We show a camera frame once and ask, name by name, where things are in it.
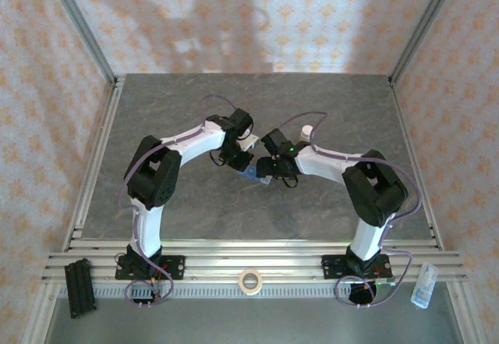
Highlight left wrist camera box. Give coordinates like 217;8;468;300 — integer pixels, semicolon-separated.
239;133;260;152

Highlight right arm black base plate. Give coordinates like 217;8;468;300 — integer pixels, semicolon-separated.
321;254;392;281

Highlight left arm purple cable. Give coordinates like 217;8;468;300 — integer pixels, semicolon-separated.
116;94;241;308

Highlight black ridged bar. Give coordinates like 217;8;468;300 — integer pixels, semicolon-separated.
64;258;97;319

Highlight grey slotted cable duct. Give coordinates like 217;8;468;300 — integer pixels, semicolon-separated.
58;283;449;300

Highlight blue weekly pill organizer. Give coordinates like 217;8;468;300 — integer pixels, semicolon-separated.
238;166;273;186

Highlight beige tape roll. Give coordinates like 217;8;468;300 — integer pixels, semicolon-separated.
238;268;264;294

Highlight aluminium mounting rails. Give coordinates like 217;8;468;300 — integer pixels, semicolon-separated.
41;237;469;283

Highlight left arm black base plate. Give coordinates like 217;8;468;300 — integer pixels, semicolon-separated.
115;255;186;282

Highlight aluminium frame post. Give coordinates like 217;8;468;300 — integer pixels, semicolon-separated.
41;0;119;84
388;0;467;87

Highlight aluminium side rail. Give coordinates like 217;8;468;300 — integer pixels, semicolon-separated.
389;80;445;251
64;76;126;250

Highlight clear plastic box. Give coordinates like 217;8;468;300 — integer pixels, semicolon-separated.
409;264;439;310

